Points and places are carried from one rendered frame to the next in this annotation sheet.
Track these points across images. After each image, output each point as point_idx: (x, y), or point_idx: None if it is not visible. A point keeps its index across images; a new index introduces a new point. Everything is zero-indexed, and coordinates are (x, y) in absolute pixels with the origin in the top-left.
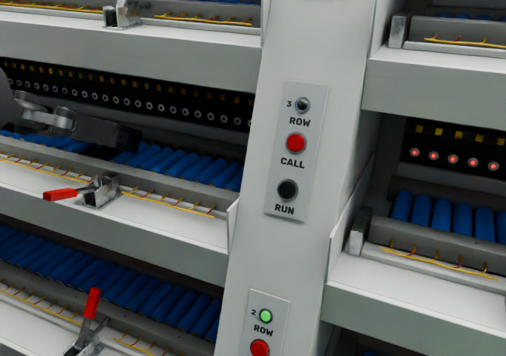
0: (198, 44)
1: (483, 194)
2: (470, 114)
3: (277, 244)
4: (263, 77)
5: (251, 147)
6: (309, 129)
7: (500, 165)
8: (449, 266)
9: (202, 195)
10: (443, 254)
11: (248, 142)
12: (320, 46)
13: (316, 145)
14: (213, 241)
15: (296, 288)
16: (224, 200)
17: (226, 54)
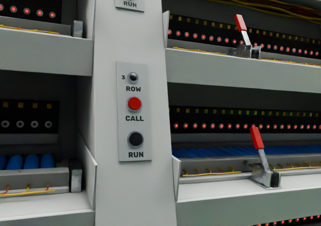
0: (33, 36)
1: (195, 142)
2: (216, 79)
3: (135, 185)
4: (98, 60)
5: (99, 113)
6: (141, 92)
7: (197, 124)
8: (214, 175)
9: (34, 176)
10: (209, 169)
11: (94, 109)
12: (135, 40)
13: (148, 103)
14: (70, 208)
15: (157, 215)
16: (58, 174)
17: (61, 44)
